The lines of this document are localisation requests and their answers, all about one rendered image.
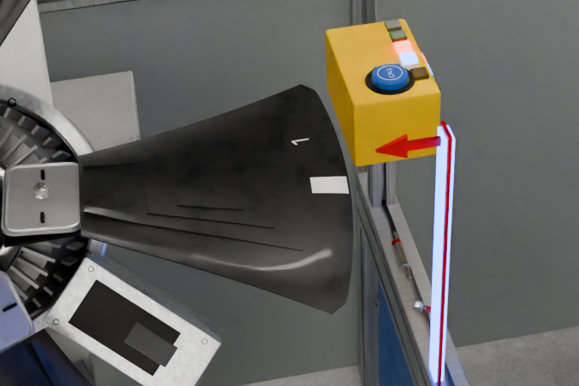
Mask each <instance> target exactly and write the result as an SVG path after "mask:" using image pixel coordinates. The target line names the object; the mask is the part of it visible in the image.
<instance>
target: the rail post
mask: <svg viewBox="0 0 579 386"><path fill-rule="evenodd" d="M358 255H359V289H360V323H361V357H362V386H377V335H376V298H375V294H376V271H375V268H374V265H373V263H372V260H371V257H370V253H369V250H368V247H367V245H366V242H365V239H364V235H363V232H362V229H361V227H360V224H359V221H358Z"/></svg>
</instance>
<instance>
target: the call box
mask: <svg viewBox="0 0 579 386"><path fill-rule="evenodd" d="M399 22H400V24H401V25H402V29H403V30H404V32H405V34H406V36H407V37H408V39H407V40H409V42H410V44H411V46H412V48H413V52H414V53H415V55H416V57H417V59H418V63H417V64H411V65H403V64H402V62H401V60H400V57H399V53H397V51H396V50H395V46H394V43H393V42H392V40H391V39H390V37H389V32H388V31H387V29H386V27H385V26H384V22H375V23H369V24H364V25H357V26H351V27H345V28H334V29H328V30H327V31H326V33H325V43H326V62H327V90H328V93H329V96H330V97H331V100H332V103H333V107H334V110H335V112H336V115H337V117H338V120H339V124H340V126H341V129H342V132H343V135H344V137H345V140H346V144H347V146H348V149H349V152H350V154H351V156H352V161H353V164H354V165H355V166H364V165H374V164H380V163H385V162H391V161H397V160H402V159H412V158H418V157H424V156H429V155H434V154H437V147H429V148H424V149H419V150H413V151H408V157H407V158H403V157H398V156H393V155H388V154H384V153H376V150H375V149H377V148H378V147H380V146H383V145H385V144H387V143H389V142H391V141H392V140H395V139H397V138H399V137H401V136H403V135H404V134H407V136H408V140H417V139H423V138H428V137H434V136H438V127H439V121H440V98H441V92H440V90H439V87H438V86H437V84H436V82H435V80H434V78H433V75H432V73H431V72H430V70H429V68H428V66H427V64H426V61H425V60H424V58H423V56H422V54H421V52H420V49H419V48H418V46H417V43H416V41H415V39H414V37H413V35H412V33H411V31H410V29H409V27H408V25H407V23H406V21H405V20H404V19H399ZM386 64H400V65H401V66H402V67H403V68H405V69H406V70H407V72H408V83H407V84H406V85H405V86H404V87H402V88H400V89H398V90H382V89H379V88H377V87H376V86H374V85H373V83H372V72H373V71H374V70H375V69H374V67H378V66H380V65H386ZM423 66H425V67H426V69H427V72H428V74H429V79H423V80H417V81H414V79H413V77H412V75H411V73H410V69H412V68H418V67H423Z"/></svg>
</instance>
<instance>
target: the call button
mask: <svg viewBox="0 0 579 386"><path fill-rule="evenodd" d="M374 69H375V70H374V71H373V72H372V83H373V85H374V86H376V87H377V88H379V89H382V90H398V89H400V88H402V87H404V86H405V85H406V84H407V83H408V72H407V70H406V69H405V68H403V67H402V66H401V65H400V64H386V65H380V66H378V67H374Z"/></svg>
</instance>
